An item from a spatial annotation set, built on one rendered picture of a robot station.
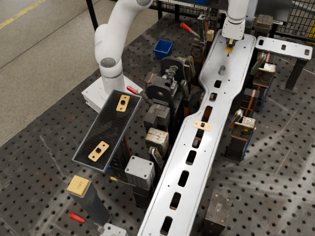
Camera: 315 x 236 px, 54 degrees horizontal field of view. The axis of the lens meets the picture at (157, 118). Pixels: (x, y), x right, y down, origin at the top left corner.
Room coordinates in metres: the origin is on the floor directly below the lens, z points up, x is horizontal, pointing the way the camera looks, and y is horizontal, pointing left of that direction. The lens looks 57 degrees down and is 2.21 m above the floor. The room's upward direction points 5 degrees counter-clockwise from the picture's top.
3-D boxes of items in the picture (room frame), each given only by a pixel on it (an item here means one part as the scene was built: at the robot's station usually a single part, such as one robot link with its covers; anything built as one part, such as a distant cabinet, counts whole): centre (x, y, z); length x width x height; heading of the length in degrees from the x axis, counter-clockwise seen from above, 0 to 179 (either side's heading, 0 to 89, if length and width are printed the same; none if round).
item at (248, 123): (0.71, -0.39, 0.87); 0.12 x 0.09 x 0.35; 64
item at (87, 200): (0.44, 0.31, 0.92); 0.08 x 0.08 x 0.44; 64
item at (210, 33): (1.28, -0.33, 0.88); 0.04 x 0.04 x 0.36; 64
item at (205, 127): (0.73, -0.20, 1.01); 0.08 x 0.04 x 0.01; 65
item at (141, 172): (0.51, 0.09, 0.90); 0.13 x 0.10 x 0.41; 64
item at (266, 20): (1.34, -0.64, 0.88); 0.08 x 0.08 x 0.36; 64
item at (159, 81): (0.91, -0.06, 0.94); 0.18 x 0.13 x 0.49; 154
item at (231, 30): (1.15, -0.41, 1.20); 0.10 x 0.07 x 0.11; 64
